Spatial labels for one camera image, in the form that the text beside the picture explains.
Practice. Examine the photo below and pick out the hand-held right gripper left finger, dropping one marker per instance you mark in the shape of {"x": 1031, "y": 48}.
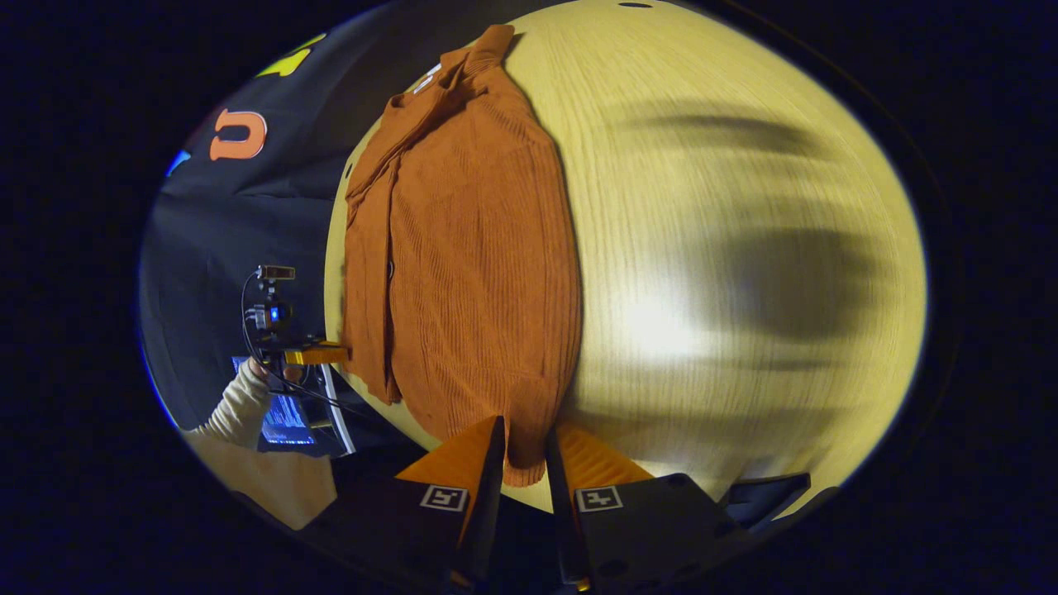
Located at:
{"x": 488, "y": 496}

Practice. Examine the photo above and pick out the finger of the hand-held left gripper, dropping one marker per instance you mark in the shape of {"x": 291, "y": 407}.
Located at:
{"x": 332, "y": 355}

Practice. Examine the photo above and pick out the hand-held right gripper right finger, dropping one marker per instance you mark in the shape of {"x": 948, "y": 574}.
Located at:
{"x": 558, "y": 496}

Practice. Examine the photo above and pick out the rust orange button shirt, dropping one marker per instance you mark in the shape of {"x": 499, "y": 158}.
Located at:
{"x": 471, "y": 248}

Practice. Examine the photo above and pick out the computer monitor blue screen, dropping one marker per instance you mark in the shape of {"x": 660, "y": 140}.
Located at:
{"x": 285, "y": 417}

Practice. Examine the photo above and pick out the black backdrop cloth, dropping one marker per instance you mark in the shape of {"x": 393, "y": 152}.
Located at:
{"x": 248, "y": 215}

